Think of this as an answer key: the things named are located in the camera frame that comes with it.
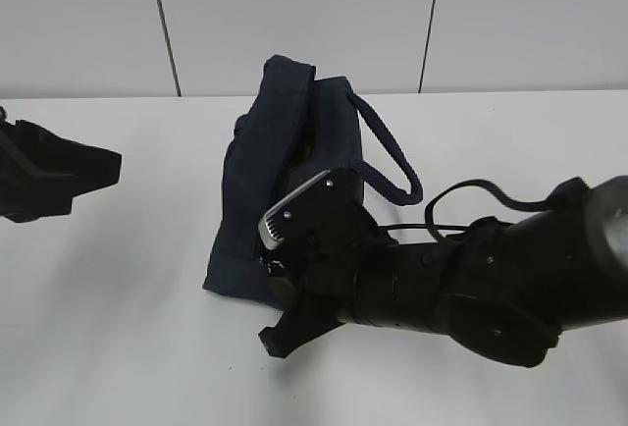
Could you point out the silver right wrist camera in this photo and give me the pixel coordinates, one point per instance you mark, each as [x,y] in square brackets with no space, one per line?
[270,226]

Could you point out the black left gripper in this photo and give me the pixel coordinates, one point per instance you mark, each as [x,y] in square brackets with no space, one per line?
[29,193]

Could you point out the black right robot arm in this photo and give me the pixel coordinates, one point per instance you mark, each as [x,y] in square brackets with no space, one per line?
[504,291]

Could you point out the dark navy fabric bag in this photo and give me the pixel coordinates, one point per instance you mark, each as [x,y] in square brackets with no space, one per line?
[297,126]

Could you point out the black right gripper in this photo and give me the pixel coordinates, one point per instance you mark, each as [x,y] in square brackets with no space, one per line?
[317,268]

